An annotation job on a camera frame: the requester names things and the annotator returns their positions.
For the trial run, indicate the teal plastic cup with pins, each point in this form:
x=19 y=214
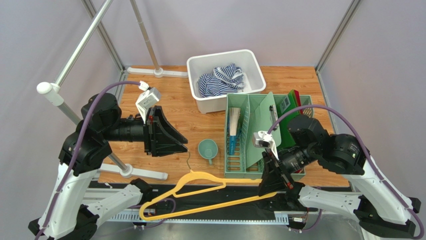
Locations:
x=208 y=149

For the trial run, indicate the red cutting board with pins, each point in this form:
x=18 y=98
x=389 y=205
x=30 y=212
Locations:
x=296 y=96

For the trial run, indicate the light green cutting board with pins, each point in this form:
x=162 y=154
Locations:
x=259 y=120

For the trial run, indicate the blue white small box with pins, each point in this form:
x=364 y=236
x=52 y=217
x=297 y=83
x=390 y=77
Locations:
x=233 y=123

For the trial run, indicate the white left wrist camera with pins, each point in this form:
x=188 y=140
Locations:
x=147 y=99

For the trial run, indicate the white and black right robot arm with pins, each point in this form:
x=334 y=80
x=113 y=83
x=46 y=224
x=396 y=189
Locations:
x=378 y=208

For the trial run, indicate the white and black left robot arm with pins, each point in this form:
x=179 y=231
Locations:
x=82 y=155

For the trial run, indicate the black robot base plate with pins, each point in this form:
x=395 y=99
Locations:
x=278 y=206

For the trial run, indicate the yellow velvet hanger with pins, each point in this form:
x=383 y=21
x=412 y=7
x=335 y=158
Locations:
x=238 y=184

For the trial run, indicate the green plastic dish rack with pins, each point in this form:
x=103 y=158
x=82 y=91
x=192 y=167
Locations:
x=235 y=165

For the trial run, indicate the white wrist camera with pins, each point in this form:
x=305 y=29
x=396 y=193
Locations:
x=265 y=140
x=147 y=99

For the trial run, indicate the white plastic tub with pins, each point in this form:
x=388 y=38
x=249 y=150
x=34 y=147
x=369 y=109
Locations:
x=244 y=58

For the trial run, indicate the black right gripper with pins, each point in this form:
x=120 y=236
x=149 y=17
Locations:
x=275 y=169

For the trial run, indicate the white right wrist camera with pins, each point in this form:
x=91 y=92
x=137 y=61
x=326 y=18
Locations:
x=265 y=140

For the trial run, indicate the blue white striped tank top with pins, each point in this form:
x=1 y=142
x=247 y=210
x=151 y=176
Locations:
x=221 y=81

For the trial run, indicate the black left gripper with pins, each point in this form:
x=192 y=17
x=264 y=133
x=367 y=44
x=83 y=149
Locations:
x=155 y=145

